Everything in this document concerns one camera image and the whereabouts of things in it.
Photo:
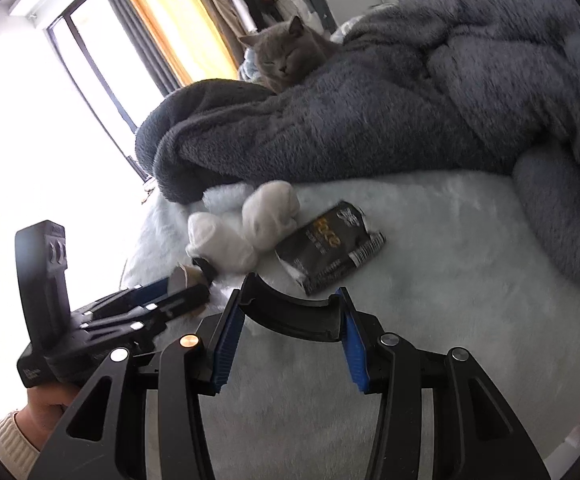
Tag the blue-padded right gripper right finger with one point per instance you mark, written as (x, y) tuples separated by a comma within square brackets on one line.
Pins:
[(476, 434)]

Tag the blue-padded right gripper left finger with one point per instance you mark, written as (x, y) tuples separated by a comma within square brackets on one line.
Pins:
[(102, 433)]

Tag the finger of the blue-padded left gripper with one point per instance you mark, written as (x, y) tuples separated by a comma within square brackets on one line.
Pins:
[(125, 300), (162, 310)]

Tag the cardboard tape roll core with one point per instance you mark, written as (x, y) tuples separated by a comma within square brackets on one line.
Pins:
[(184, 277)]

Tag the black snack wrapper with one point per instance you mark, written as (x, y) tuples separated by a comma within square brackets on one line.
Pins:
[(328, 248)]

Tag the left hand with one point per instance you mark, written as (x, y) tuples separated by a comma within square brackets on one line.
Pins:
[(45, 406)]

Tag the white rolled sock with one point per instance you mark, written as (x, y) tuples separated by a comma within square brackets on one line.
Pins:
[(268, 215), (212, 239)]

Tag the white sweater cuff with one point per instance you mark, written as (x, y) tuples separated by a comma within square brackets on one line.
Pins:
[(17, 454)]

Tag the light grey bed cover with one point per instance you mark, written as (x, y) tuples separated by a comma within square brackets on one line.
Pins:
[(460, 267)]

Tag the yellow curtain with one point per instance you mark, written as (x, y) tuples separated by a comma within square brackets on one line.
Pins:
[(188, 39)]

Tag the grey cat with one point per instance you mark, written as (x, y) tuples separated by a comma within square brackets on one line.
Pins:
[(287, 52)]

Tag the dark grey fleece blanket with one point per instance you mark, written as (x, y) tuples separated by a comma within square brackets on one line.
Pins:
[(487, 85)]

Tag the window frame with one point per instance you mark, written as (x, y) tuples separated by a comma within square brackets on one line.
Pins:
[(106, 71)]

